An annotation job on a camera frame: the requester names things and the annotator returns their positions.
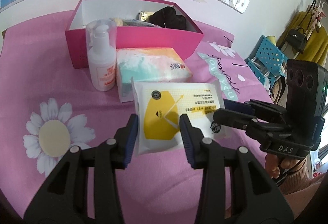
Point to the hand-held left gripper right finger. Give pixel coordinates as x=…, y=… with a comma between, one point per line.
x=185, y=137

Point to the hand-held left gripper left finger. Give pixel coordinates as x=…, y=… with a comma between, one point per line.
x=132, y=137

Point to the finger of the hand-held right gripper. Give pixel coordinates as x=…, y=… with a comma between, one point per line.
x=230, y=117
x=238, y=107

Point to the yellow white wet wipes pack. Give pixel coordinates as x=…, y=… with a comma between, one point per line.
x=158, y=101

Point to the pink cardboard box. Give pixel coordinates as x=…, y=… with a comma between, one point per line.
x=158, y=42

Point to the black beaded scrunchie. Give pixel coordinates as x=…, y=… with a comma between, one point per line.
x=166, y=16

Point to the person's right forearm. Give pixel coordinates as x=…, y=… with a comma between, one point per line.
x=302, y=180

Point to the person's right hand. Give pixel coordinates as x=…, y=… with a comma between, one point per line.
x=271, y=162

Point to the yellow hanging garment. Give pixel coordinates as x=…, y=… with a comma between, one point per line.
x=317, y=44

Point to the blue perforated plastic basket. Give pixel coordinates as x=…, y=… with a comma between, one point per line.
x=269, y=52

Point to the black handbag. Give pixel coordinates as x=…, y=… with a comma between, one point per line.
x=294, y=39

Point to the yellow roll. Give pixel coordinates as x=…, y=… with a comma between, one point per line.
x=269, y=39

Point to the pastel tissue pack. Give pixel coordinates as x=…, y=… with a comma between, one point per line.
x=148, y=62

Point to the white lotion pump bottle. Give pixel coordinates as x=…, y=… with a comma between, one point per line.
x=101, y=65

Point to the hanging plush doll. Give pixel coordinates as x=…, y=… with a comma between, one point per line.
x=316, y=15

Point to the pink daisy print bedsheet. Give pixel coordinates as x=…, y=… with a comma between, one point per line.
x=51, y=73

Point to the gold foil packet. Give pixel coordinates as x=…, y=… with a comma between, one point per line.
x=143, y=15

